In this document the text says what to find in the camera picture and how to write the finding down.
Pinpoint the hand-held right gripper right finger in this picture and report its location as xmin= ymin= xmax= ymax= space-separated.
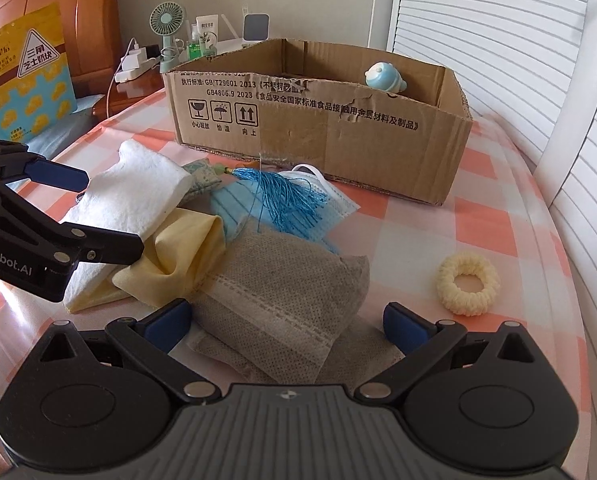
xmin=354 ymin=302 xmax=536 ymax=403

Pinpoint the white towel cloth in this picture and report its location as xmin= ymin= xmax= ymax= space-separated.
xmin=62 ymin=140 xmax=194 ymax=311

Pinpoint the white cream tube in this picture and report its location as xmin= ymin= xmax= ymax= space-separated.
xmin=196 ymin=14 xmax=220 ymax=57

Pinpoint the blue face mask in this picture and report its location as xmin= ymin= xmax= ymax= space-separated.
xmin=209 ymin=164 xmax=360 ymax=256

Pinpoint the brown cardboard box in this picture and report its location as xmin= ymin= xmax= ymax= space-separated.
xmin=161 ymin=38 xmax=475 ymax=207

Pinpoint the white charger plug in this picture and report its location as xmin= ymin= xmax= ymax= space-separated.
xmin=123 ymin=40 xmax=149 ymax=72

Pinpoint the cream knitted scrunchie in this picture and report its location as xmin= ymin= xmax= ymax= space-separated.
xmin=437 ymin=254 xmax=501 ymax=317

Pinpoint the white framed standing mirror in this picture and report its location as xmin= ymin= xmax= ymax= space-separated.
xmin=242 ymin=14 xmax=272 ymax=50

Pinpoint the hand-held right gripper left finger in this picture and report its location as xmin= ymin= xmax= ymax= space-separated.
xmin=37 ymin=299 xmax=219 ymax=403

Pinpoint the grey non-woven pouch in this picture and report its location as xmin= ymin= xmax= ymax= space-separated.
xmin=186 ymin=317 xmax=406 ymax=386
xmin=188 ymin=220 xmax=370 ymax=368

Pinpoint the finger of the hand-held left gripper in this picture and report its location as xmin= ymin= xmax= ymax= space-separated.
xmin=53 ymin=223 xmax=145 ymax=265
xmin=0 ymin=137 xmax=90 ymax=192

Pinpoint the blue white plush toy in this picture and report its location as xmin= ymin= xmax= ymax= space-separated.
xmin=364 ymin=62 xmax=408 ymax=94

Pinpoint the wooden nightstand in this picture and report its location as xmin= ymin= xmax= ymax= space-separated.
xmin=91 ymin=52 xmax=179 ymax=121

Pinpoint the wooden headboard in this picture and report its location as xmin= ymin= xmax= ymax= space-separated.
xmin=0 ymin=0 xmax=122 ymax=97

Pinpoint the green sanitizer bottle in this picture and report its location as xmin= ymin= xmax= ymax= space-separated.
xmin=187 ymin=24 xmax=205 ymax=60

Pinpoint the white louvered closet door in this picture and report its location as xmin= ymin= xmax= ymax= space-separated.
xmin=368 ymin=0 xmax=597 ymax=411

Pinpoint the yellow cloth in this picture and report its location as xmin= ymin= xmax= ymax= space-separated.
xmin=68 ymin=208 xmax=228 ymax=313

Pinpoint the pink checkered bed sheet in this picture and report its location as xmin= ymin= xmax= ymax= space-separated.
xmin=0 ymin=82 xmax=597 ymax=480

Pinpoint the yellow snack bag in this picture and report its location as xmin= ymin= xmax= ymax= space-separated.
xmin=0 ymin=1 xmax=78 ymax=142

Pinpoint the white charging cable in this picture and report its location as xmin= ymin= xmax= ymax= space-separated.
xmin=105 ymin=37 xmax=140 ymax=122

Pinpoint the green desk fan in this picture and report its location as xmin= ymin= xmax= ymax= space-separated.
xmin=151 ymin=2 xmax=185 ymax=75

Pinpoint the blue pillow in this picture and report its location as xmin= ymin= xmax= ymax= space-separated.
xmin=0 ymin=94 xmax=106 ymax=158

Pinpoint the white curved frame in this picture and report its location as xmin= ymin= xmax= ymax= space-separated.
xmin=525 ymin=17 xmax=597 ymax=171

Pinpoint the blue cord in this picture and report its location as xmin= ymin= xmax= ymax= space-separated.
xmin=181 ymin=159 xmax=331 ymax=235

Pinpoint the white power strip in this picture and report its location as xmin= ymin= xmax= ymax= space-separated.
xmin=115 ymin=57 xmax=162 ymax=83

